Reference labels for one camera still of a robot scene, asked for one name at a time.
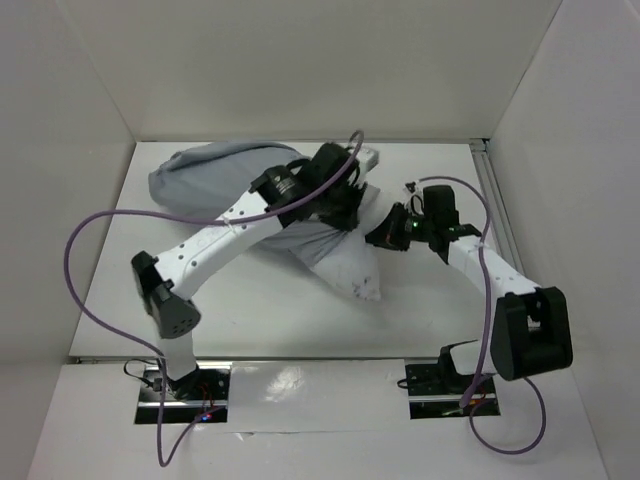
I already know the white pillow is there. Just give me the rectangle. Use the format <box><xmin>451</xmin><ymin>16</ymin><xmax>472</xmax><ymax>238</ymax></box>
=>
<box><xmin>310</xmin><ymin>185</ymin><xmax>394</xmax><ymax>301</ymax></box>

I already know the grey pillowcase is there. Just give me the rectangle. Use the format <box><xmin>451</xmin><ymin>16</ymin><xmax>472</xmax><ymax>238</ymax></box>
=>
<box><xmin>148</xmin><ymin>141</ymin><xmax>348</xmax><ymax>268</ymax></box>

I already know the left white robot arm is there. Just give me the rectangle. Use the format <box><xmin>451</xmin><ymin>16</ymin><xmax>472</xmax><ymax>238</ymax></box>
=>
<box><xmin>131</xmin><ymin>142</ymin><xmax>385</xmax><ymax>399</ymax></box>

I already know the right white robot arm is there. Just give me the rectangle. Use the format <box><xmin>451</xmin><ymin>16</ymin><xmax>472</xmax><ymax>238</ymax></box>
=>
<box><xmin>366</xmin><ymin>185</ymin><xmax>573</xmax><ymax>399</ymax></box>

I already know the aluminium frame rail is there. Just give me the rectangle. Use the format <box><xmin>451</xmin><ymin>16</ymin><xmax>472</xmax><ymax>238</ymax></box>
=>
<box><xmin>468</xmin><ymin>137</ymin><xmax>551</xmax><ymax>355</ymax></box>

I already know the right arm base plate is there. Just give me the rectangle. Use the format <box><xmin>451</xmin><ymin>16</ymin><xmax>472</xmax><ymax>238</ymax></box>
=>
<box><xmin>396</xmin><ymin>362</ymin><xmax>501</xmax><ymax>420</ymax></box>

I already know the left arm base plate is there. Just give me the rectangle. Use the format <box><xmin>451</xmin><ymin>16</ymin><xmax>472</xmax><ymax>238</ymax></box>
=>
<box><xmin>123</xmin><ymin>360</ymin><xmax>232</xmax><ymax>426</ymax></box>

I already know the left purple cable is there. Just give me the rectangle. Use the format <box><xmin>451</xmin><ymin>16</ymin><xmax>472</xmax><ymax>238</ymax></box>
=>
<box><xmin>61</xmin><ymin>130</ymin><xmax>365</xmax><ymax>469</ymax></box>

